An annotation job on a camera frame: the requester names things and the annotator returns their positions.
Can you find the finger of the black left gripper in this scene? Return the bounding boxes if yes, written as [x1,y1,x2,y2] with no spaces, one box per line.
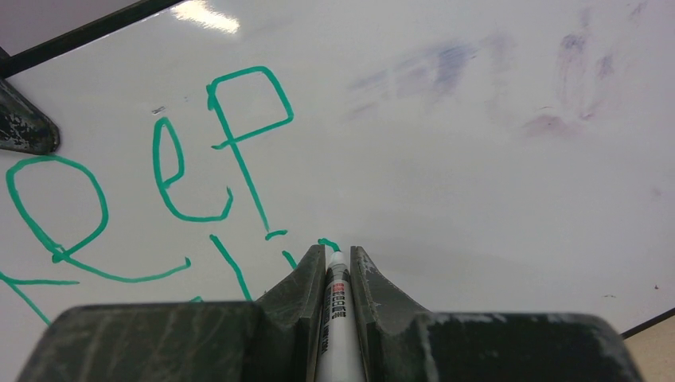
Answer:
[1,76,60,155]

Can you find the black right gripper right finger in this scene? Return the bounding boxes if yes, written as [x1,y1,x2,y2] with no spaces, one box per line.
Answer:
[350,246,641,381]

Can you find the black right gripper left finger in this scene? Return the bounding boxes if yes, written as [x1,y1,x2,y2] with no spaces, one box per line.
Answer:
[19,244,326,381]

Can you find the white marker pen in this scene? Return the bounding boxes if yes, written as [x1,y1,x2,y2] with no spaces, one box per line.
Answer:
[315,251,366,381]

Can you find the white whiteboard black frame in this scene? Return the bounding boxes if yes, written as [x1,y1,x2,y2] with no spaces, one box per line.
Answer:
[1,1,674,381]

